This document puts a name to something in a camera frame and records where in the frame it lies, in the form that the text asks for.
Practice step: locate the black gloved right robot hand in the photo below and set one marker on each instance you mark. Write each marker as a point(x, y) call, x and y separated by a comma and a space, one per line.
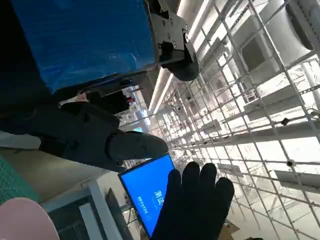
point(195, 207)

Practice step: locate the green cutting mat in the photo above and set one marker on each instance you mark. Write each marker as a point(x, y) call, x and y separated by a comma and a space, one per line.
point(12, 180)

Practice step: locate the cardboard box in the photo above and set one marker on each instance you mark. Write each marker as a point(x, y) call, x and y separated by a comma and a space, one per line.
point(231, 231)

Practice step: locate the pink bowl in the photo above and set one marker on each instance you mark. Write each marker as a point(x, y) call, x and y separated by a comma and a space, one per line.
point(22, 220)

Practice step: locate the blue screen monitor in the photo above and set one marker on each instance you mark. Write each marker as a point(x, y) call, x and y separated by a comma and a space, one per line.
point(145, 182)

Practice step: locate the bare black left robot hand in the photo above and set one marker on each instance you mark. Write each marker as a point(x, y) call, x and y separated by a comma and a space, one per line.
point(82, 37)

